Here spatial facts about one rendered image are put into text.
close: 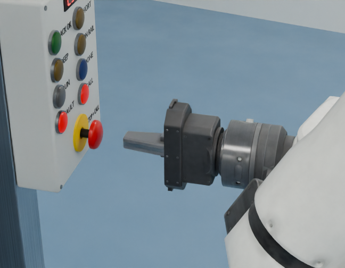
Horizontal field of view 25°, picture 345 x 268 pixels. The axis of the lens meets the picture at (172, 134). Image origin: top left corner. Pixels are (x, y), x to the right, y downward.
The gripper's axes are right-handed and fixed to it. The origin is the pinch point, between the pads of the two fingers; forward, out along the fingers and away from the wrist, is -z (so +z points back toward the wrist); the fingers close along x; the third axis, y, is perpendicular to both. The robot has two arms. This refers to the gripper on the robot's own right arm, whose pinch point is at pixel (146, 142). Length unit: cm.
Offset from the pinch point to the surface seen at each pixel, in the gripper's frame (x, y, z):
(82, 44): -12.8, 1.1, -8.7
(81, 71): -9.2, 0.5, -8.8
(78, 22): -16.1, 0.5, -8.7
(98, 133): -0.7, -0.5, -6.5
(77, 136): -0.5, -1.6, -9.1
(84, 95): -5.4, 0.9, -8.7
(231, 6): 90, 287, -39
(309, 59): 94, 240, 6
